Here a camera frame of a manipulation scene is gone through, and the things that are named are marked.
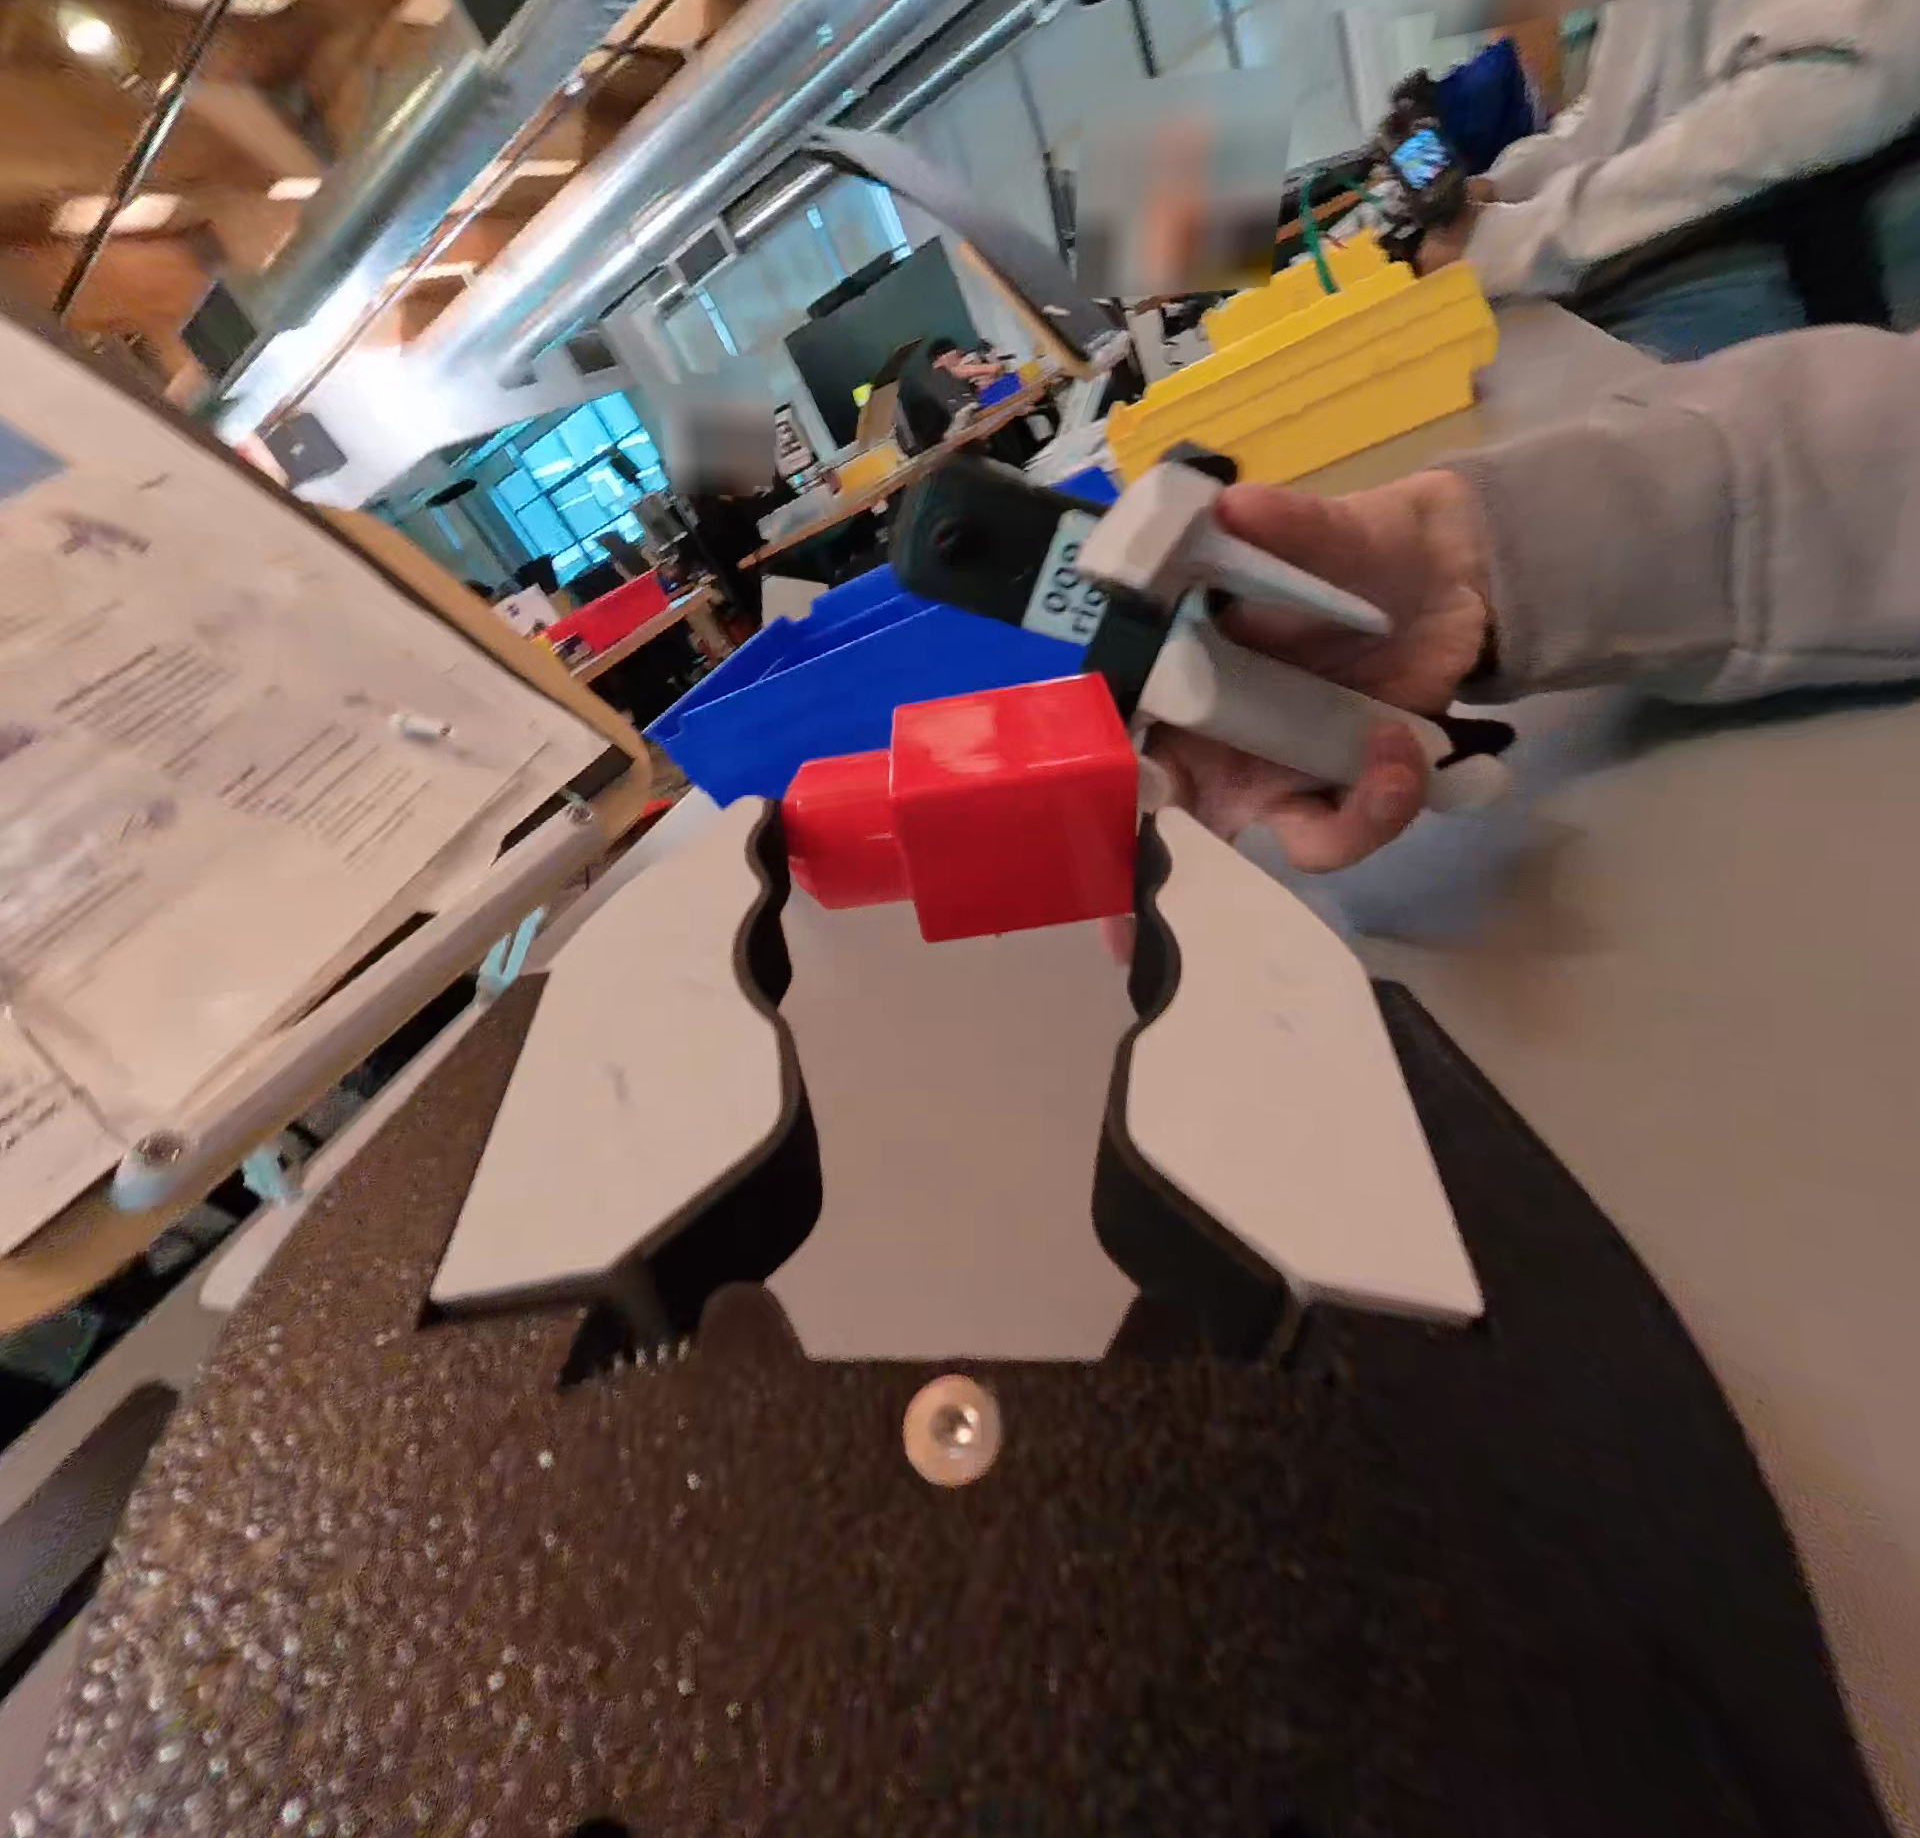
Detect grey desk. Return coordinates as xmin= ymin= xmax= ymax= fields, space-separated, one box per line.
xmin=0 ymin=300 xmax=1920 ymax=1838

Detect person's right hand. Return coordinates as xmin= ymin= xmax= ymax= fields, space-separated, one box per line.
xmin=1143 ymin=467 xmax=1501 ymax=878

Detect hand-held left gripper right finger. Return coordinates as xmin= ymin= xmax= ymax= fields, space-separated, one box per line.
xmin=1087 ymin=812 xmax=1489 ymax=1330

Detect wooden document board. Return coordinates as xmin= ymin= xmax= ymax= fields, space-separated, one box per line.
xmin=0 ymin=305 xmax=658 ymax=1339

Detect long spiral air duct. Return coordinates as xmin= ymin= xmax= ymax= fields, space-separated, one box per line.
xmin=223 ymin=0 xmax=1149 ymax=400

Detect small electronic device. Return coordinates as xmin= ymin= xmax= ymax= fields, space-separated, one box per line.
xmin=1371 ymin=110 xmax=1476 ymax=239

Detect tilted display board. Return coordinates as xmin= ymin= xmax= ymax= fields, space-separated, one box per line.
xmin=806 ymin=125 xmax=1085 ymax=314

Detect printed paper sheet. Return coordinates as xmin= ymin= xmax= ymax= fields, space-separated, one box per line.
xmin=0 ymin=311 xmax=609 ymax=1256

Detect person's right forearm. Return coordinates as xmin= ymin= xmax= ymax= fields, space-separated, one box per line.
xmin=1446 ymin=320 xmax=1920 ymax=713

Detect yellow plastic bin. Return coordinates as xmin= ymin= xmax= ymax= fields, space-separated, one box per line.
xmin=1106 ymin=232 xmax=1501 ymax=488

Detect green wire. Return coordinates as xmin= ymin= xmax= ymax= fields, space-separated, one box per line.
xmin=1292 ymin=171 xmax=1355 ymax=298

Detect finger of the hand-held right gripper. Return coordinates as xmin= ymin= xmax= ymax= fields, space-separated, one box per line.
xmin=1073 ymin=453 xmax=1393 ymax=641

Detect white board stand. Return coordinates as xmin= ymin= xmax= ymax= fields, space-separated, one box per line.
xmin=112 ymin=794 xmax=639 ymax=1218

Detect red plastic block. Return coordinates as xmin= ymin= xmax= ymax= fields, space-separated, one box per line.
xmin=779 ymin=675 xmax=1143 ymax=947

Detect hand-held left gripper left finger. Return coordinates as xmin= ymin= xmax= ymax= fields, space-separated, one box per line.
xmin=428 ymin=797 xmax=828 ymax=1346

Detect red plastic bin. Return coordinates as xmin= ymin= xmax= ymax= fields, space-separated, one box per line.
xmin=542 ymin=567 xmax=672 ymax=659

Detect blue plastic bin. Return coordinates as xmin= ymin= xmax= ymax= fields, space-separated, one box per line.
xmin=644 ymin=461 xmax=1123 ymax=809

